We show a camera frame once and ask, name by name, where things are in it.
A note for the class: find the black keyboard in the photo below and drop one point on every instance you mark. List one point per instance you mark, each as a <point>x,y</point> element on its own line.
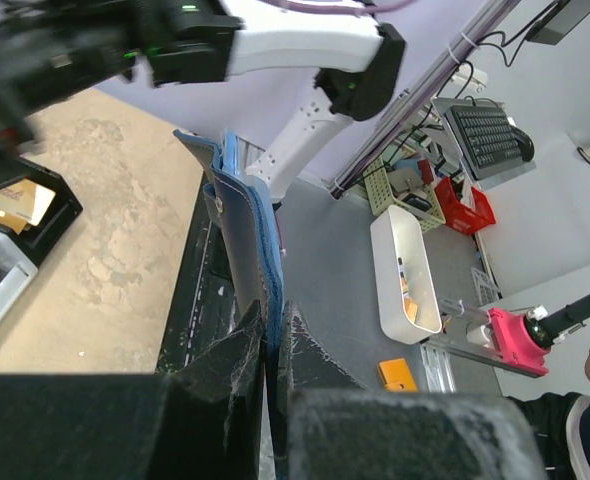
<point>485,138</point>

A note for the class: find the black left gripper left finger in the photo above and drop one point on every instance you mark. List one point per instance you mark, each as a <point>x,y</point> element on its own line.
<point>201,422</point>

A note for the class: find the pile of gold cards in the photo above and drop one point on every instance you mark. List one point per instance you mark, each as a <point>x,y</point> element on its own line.
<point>24,204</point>

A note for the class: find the blue leather card holder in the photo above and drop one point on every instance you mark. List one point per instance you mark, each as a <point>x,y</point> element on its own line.
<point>241,206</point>

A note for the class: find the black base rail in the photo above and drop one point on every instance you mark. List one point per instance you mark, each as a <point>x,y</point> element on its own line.
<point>203,311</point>

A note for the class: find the pink fixture block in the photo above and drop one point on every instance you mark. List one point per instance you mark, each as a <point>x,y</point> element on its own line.
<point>517,350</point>

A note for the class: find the white oblong tray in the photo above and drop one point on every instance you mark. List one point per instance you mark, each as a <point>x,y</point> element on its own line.
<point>408,309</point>

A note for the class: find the red plastic basket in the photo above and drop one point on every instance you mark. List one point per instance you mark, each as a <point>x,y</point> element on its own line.
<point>466,218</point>

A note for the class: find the black bin with gold cards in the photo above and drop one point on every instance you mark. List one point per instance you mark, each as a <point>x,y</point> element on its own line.
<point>38,242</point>

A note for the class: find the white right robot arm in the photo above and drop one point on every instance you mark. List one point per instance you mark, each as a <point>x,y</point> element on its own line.
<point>52,50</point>

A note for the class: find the orange small box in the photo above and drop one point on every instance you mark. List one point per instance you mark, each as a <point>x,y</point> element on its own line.
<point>396,376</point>

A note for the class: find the green perforated basket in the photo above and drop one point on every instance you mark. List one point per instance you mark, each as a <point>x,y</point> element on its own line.
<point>421,202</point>

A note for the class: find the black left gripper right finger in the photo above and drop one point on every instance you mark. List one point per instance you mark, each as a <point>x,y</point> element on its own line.
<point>331,427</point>

